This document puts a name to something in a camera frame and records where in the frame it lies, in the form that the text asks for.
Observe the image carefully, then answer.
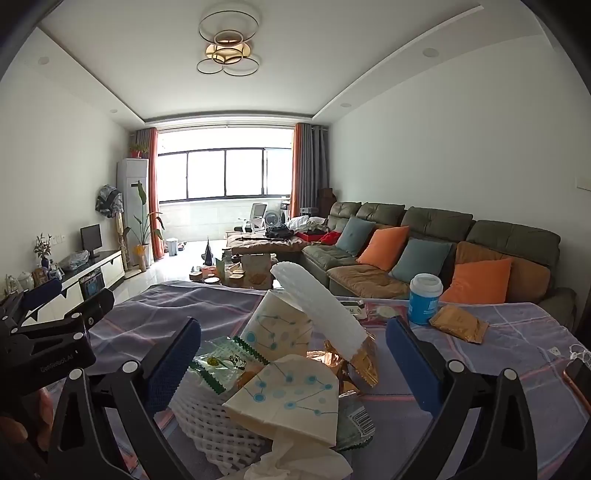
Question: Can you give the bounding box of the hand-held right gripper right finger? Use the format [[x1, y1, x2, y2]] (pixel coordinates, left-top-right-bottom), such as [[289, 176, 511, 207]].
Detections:
[[385, 318, 554, 480]]

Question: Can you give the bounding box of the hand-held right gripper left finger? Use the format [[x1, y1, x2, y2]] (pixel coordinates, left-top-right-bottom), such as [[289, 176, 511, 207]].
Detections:
[[46, 318, 203, 480]]

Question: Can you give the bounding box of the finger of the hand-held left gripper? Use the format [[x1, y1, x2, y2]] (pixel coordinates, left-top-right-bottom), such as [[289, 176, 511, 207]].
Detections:
[[0, 278, 64, 326], [9, 287, 116, 343]]

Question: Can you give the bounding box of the shiny gold wrapper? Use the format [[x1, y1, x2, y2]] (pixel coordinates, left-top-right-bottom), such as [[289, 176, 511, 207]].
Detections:
[[307, 339, 379, 398]]

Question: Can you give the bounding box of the green snack wrapper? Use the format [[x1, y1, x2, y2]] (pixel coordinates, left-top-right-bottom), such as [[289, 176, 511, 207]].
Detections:
[[189, 336, 269, 395]]

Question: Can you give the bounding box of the white foam net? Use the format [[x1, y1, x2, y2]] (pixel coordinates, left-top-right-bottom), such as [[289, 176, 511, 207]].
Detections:
[[168, 369, 273, 455]]

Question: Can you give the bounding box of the gold brown packet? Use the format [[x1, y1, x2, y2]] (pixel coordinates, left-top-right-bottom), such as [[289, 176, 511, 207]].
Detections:
[[428, 305, 489, 344]]

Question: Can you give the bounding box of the blue and white cup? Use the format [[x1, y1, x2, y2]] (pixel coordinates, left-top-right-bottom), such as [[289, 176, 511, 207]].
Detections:
[[409, 273, 444, 325]]

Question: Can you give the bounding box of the blue-printed tissue packet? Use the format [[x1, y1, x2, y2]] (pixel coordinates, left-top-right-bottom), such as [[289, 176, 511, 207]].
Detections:
[[222, 355, 340, 446], [239, 291, 315, 358]]

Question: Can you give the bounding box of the person's left hand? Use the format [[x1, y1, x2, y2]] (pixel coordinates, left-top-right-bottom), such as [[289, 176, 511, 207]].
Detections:
[[0, 388, 58, 462]]

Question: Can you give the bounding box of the white and black TV cabinet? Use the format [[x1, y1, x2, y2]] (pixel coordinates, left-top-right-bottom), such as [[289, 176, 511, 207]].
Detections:
[[0, 249, 126, 324]]

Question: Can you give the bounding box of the clear plastic bag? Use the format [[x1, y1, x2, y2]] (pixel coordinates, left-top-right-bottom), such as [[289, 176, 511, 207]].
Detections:
[[60, 250, 89, 271]]

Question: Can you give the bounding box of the small plant in blue vase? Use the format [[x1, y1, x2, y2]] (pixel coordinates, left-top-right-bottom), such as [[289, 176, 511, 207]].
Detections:
[[34, 233, 52, 268]]

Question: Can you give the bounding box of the clear plastic packet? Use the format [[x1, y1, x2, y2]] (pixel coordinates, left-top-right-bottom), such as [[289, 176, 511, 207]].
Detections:
[[367, 302, 409, 326]]

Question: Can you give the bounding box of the black monitor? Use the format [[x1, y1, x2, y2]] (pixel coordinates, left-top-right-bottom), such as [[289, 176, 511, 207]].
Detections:
[[80, 224, 103, 259]]

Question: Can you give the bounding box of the purple checked blanket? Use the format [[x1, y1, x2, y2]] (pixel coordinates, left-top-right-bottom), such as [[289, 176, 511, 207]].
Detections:
[[88, 279, 591, 480]]

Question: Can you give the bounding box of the clear barcode wrapper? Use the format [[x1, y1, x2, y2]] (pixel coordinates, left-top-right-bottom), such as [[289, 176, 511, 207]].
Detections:
[[335, 397, 375, 450]]

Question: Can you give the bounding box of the large leafy plant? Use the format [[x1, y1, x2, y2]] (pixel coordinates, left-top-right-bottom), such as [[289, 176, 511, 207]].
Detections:
[[124, 181, 165, 271]]

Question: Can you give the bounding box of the brown sofa seat pad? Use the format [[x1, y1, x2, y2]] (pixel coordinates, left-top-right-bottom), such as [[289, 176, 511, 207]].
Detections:
[[329, 265, 411, 298]]

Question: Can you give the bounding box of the group of glass jars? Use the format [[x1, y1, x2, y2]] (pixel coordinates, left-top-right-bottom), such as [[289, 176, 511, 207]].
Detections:
[[189, 258, 245, 289]]

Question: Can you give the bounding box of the blue cushion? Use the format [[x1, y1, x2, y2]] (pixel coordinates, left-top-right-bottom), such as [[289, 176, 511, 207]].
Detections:
[[335, 215, 376, 257], [390, 239, 452, 283]]

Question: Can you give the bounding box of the covered standing fan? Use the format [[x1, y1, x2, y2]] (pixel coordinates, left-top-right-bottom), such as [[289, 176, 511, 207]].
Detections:
[[95, 185, 125, 273]]

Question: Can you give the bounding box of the white standing air conditioner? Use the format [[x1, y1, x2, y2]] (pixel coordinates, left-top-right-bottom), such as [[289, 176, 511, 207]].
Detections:
[[117, 158, 149, 268]]

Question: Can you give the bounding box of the orange cushion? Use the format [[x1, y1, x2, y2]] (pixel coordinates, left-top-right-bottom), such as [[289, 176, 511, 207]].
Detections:
[[441, 258, 513, 305], [356, 226, 411, 271]]

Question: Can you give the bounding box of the long white foam net sleeve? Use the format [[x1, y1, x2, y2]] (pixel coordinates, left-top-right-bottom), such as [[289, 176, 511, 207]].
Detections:
[[270, 261, 368, 356]]

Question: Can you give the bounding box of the orange and grey curtain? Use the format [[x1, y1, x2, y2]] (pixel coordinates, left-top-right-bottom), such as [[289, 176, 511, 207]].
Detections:
[[291, 122, 329, 217], [134, 128, 164, 259]]

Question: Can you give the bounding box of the beige paper bag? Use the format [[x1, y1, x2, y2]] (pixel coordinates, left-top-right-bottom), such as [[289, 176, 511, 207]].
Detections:
[[240, 254, 274, 285]]

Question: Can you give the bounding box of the white tissue paper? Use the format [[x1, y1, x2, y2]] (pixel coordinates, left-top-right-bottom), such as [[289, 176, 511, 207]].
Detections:
[[245, 438, 354, 480]]

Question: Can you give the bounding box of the brown cushion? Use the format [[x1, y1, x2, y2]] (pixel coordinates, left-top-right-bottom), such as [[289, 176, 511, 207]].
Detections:
[[455, 241, 552, 303]]

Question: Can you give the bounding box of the brown blanket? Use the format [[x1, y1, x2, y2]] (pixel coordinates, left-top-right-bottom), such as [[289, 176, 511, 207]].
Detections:
[[226, 233, 308, 254]]

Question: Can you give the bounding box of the grey-green sofa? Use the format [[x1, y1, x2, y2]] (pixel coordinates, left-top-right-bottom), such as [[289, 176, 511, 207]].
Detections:
[[300, 200, 578, 319]]

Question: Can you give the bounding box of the large window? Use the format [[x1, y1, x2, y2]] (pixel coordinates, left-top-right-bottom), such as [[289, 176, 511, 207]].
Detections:
[[157, 148, 293, 204]]

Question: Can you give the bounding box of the rose gold phone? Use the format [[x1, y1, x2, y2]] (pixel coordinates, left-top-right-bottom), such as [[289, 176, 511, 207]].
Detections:
[[562, 357, 591, 414]]

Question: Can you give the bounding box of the white office chair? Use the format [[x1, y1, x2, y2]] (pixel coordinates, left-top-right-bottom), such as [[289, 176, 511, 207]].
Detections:
[[235, 203, 269, 232]]

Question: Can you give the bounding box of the white cable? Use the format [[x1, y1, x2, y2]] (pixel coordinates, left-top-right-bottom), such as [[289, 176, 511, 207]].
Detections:
[[547, 344, 591, 365]]

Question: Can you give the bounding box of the ring ceiling lamp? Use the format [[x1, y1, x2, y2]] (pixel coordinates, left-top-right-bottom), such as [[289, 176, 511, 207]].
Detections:
[[197, 10, 262, 77]]

